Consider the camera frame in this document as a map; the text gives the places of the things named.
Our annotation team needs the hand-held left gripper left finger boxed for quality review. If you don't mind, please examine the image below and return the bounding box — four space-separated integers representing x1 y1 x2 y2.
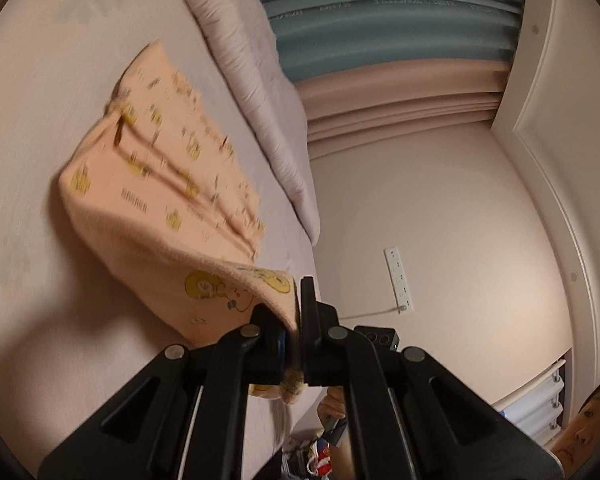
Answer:
37 302 288 480

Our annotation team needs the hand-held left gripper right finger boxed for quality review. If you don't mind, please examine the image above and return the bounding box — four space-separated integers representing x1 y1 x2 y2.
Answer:
299 276 563 480

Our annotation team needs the orange cartoon print towel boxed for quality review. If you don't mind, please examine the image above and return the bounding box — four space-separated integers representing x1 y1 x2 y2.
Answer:
57 40 311 406

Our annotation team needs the person's right forearm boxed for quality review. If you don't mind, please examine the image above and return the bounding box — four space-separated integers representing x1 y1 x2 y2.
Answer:
329 437 357 480

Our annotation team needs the person's right hand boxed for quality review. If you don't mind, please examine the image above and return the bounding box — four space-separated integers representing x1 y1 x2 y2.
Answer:
316 389 348 428

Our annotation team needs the white power strip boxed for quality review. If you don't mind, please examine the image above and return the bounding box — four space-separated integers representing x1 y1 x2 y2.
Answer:
383 246 414 313

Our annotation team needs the person's printed clothing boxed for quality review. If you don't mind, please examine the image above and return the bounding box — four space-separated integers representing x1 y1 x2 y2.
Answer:
280 435 337 480

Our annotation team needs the white drawer cabinet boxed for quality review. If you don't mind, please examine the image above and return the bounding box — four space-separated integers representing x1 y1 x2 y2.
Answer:
495 355 568 446

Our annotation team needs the person's head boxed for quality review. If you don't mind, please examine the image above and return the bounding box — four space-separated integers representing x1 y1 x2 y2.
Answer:
550 372 600 476

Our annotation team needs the pink curtain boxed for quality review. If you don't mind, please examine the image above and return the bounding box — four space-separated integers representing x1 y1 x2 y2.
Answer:
295 57 513 161

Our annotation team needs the pale lilac bed sheet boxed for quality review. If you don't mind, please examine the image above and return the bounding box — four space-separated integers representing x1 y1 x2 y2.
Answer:
0 0 322 480

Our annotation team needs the grey folded comforter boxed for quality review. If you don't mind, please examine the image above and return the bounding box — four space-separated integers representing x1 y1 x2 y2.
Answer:
165 0 322 247

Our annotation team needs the white panelled wardrobe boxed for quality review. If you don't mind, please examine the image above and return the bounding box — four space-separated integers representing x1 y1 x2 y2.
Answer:
490 0 600 411

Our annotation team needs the teal curtain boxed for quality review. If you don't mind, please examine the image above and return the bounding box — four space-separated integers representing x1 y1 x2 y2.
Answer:
247 0 526 83

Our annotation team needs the white cable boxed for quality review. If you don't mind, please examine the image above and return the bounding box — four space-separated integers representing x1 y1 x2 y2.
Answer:
339 304 407 322

